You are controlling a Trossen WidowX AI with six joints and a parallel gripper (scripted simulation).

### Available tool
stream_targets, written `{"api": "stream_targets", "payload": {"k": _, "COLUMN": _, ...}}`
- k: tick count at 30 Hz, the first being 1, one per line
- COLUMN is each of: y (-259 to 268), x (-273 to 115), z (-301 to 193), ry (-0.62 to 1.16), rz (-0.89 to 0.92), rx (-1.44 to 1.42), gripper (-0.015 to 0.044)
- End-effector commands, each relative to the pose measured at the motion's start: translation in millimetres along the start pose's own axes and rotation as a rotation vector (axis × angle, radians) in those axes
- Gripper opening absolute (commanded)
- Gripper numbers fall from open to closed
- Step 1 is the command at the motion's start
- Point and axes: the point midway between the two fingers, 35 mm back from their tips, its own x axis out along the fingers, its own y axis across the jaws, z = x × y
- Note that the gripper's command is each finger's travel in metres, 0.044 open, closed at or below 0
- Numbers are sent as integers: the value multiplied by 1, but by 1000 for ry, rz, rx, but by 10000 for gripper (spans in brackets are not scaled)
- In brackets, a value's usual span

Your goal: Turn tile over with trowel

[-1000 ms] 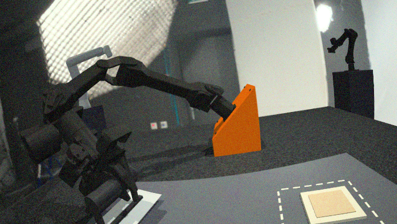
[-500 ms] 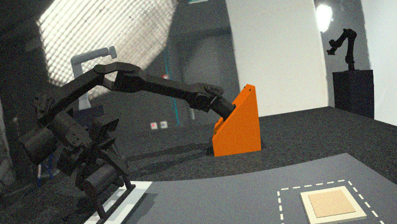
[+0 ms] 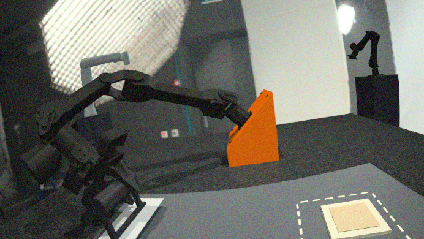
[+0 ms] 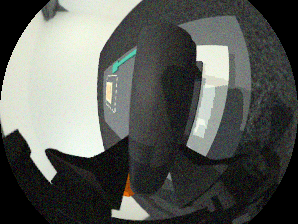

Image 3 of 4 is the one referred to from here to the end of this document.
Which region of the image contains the cream square tile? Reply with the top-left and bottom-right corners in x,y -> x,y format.
320,199 -> 392,239

